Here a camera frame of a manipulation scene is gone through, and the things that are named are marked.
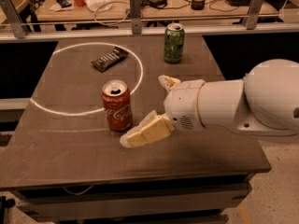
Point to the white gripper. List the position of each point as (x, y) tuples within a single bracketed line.
[(182, 104)]

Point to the red coke can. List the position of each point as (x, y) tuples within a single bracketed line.
[(117, 105)]

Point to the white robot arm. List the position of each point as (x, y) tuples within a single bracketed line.
[(263, 104)]

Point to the dark rxbar chocolate bar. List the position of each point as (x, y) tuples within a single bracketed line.
[(110, 59)]

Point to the green soda can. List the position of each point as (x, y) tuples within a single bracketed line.
[(173, 42)]

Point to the black power adapter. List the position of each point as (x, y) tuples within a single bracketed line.
[(158, 3)]

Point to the black round container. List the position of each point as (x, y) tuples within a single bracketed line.
[(198, 4)]

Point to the crumpled white cloth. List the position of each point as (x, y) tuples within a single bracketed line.
[(97, 5)]

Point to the middle metal rail bracket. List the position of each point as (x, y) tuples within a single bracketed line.
[(135, 12)]

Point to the metal rail bracket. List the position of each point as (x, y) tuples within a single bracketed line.
[(250, 21), (13, 18), (135, 12)]

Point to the right metal rail bracket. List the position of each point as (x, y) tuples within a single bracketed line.
[(250, 21)]

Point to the left metal rail bracket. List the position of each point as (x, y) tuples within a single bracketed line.
[(13, 18)]

